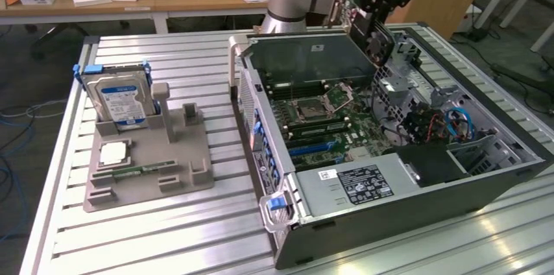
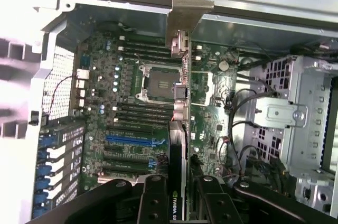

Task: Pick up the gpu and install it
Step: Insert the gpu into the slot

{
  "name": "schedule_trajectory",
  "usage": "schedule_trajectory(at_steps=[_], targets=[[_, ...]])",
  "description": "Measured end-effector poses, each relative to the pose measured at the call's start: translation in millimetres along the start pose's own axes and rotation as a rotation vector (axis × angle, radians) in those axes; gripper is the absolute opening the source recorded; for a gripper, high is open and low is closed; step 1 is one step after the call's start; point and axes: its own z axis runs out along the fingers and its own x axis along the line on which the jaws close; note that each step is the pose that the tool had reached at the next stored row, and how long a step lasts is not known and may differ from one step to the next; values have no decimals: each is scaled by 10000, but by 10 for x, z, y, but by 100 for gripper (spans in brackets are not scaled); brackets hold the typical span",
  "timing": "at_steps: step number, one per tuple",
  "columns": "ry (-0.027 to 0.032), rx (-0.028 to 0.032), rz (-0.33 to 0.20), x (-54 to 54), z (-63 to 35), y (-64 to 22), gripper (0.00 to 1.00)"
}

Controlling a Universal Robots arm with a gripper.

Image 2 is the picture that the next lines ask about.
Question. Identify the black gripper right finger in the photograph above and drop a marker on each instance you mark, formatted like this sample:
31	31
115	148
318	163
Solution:
211	203

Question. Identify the black expansion slot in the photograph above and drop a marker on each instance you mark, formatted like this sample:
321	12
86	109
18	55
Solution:
126	168
129	131

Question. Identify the black RAM slot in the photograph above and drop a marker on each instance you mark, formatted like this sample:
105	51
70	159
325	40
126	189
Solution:
142	121
145	51
145	41
145	46
145	116
145	105
148	56
145	111

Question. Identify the blue expansion slot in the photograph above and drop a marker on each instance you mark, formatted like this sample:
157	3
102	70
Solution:
129	140

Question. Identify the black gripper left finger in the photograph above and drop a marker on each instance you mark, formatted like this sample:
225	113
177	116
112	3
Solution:
153	203

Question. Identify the grey plastic parts rack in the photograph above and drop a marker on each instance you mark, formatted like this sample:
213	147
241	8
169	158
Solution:
16	48

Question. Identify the green motherboard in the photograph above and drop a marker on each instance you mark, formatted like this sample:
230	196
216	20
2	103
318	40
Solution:
208	118

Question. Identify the perforated silver drive cage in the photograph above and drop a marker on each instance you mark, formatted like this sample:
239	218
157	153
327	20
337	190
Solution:
290	76

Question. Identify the silver coin battery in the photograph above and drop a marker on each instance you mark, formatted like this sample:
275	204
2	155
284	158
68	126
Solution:
224	65

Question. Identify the open PC case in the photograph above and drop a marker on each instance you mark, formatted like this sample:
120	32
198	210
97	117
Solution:
237	4

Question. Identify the silver socket cover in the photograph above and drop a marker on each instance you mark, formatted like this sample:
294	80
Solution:
208	86

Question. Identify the CPU socket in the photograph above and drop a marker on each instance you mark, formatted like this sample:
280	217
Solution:
155	81

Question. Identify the socket locking lever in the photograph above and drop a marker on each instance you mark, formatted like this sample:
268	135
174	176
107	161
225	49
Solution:
139	59

